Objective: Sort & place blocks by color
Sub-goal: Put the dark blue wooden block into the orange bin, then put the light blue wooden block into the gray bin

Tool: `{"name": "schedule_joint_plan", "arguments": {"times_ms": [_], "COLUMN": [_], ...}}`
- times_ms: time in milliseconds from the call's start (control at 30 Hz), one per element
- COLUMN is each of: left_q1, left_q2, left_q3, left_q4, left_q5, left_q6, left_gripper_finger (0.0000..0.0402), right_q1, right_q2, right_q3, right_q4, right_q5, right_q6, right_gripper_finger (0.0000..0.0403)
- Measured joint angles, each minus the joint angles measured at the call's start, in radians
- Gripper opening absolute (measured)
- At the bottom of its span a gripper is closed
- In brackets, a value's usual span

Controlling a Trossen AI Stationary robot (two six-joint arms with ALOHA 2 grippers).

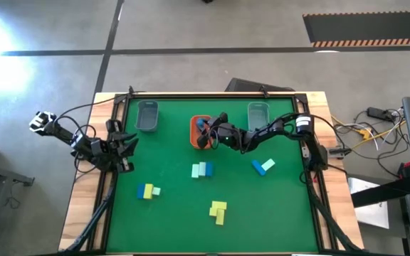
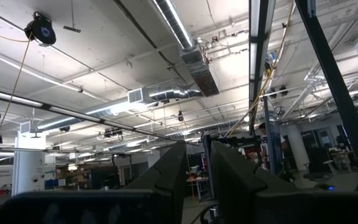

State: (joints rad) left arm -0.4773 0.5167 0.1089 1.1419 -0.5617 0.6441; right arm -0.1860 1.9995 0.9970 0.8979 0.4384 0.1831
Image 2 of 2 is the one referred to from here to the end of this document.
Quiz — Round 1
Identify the yellow hanging cable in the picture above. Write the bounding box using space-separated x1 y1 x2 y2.
224 0 293 139

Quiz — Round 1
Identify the black frame post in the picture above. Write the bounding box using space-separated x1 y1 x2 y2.
294 0 358 191

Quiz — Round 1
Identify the plain white pillar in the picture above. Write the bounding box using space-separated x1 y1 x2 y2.
286 124 311 171

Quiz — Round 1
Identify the person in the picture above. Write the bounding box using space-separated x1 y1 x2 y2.
257 122 288 156

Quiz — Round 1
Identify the ceiling strip light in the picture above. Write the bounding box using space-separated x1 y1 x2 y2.
0 86 198 147

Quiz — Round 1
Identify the black office chair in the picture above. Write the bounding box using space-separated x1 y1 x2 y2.
303 146 334 180

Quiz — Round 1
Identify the rectangular metal duct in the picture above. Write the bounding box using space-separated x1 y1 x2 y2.
150 0 221 98

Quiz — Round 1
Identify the white pillar with cameras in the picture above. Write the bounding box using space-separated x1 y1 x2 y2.
12 130 47 196

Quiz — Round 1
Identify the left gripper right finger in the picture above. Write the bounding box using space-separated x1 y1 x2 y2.
210 139 301 224

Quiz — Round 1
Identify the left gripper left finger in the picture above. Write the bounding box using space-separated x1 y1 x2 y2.
124 140 188 224

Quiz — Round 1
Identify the round silver ventilation duct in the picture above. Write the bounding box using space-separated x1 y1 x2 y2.
37 84 204 131

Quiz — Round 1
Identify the yellow reel cord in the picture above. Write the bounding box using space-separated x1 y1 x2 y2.
0 32 33 170

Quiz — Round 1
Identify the black ceiling cable reel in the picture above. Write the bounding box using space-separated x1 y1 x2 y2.
24 11 57 46

